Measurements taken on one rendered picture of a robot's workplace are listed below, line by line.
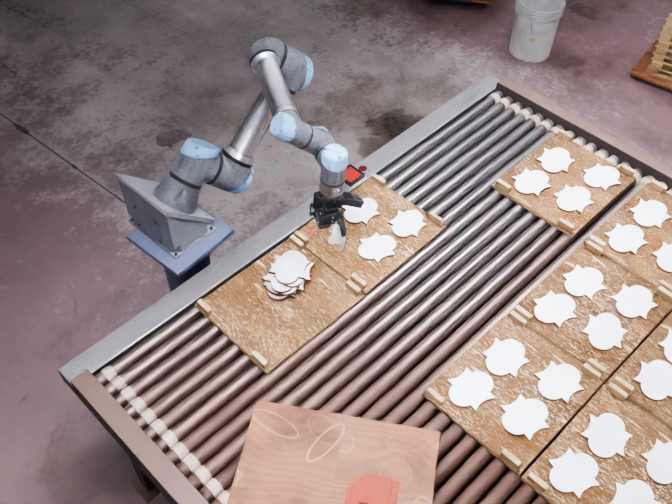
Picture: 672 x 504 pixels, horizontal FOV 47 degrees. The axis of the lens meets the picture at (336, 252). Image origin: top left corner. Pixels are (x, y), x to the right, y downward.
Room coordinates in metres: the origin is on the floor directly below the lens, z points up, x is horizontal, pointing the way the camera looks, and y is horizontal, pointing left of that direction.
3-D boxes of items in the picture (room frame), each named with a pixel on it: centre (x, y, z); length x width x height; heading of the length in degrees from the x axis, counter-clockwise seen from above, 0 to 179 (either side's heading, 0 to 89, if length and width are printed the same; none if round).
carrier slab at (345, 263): (1.77, -0.11, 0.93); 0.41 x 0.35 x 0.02; 136
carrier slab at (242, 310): (1.47, 0.18, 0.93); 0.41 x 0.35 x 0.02; 134
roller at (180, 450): (1.63, -0.23, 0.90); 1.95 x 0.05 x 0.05; 135
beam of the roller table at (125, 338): (1.93, 0.07, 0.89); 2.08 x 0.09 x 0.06; 135
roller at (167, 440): (1.66, -0.20, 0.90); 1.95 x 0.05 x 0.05; 135
